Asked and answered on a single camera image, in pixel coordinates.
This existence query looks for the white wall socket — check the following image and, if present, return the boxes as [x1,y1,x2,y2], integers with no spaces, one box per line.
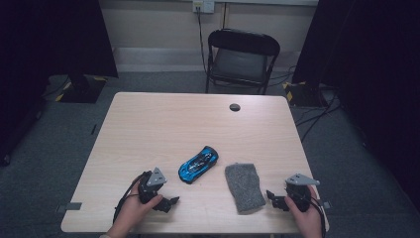
[192,0,216,14]

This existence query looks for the right hand-held gripper cable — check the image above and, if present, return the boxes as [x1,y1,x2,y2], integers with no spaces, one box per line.
[308,196,328,238]

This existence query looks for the black folding chair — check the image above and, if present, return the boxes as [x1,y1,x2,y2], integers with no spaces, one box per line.
[205,28,281,96]

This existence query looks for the black socket cable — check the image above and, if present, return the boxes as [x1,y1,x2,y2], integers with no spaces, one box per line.
[196,6,208,74]

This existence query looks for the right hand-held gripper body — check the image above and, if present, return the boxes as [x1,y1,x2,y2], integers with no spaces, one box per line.
[285,173,321,212]

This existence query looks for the black floor cables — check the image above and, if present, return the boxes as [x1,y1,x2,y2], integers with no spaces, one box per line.
[295,95,345,143]

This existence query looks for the grey cloth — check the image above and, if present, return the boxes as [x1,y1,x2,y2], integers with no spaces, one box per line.
[224,162,266,214]

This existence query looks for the black stand base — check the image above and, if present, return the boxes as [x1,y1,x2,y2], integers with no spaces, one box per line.
[282,80,328,107]
[57,73,107,104]

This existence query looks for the person's right hand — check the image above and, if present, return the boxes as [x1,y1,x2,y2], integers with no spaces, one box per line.
[285,186,323,238]

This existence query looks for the blue and black toy car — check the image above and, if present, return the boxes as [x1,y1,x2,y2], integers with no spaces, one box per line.
[177,145,220,184]

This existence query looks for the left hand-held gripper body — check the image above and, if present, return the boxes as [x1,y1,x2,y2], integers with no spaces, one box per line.
[138,167,168,204]

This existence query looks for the person's left hand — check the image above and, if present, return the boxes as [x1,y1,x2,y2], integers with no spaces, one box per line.
[107,190,163,238]

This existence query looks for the black curtain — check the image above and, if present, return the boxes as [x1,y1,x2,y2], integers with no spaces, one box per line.
[0,0,119,167]
[291,0,420,209]

